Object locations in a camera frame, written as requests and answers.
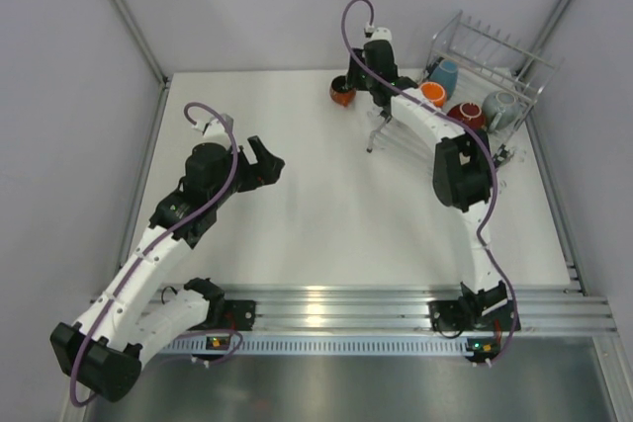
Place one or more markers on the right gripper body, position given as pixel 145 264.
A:
pixel 357 77

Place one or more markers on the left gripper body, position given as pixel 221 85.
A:
pixel 252 171

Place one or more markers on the black and red bowl cup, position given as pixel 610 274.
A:
pixel 340 92

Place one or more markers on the orange mug black handle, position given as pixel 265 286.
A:
pixel 434 92

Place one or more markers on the blue ceramic mug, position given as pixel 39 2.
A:
pixel 445 73

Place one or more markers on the white and red mug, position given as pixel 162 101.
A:
pixel 468 113

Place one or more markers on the grey ceramic mug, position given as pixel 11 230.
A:
pixel 500 109

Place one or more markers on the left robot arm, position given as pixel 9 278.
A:
pixel 106 347

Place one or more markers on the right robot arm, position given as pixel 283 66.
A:
pixel 464 177

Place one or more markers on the silver metal dish rack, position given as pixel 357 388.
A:
pixel 488 61

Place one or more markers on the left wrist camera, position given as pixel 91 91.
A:
pixel 215 130

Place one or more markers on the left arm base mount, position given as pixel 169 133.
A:
pixel 235 314

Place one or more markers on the slotted cable duct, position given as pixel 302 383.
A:
pixel 262 345

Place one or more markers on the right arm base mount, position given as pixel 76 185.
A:
pixel 447 318

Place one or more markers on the aluminium mounting rail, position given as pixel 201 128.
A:
pixel 323 309

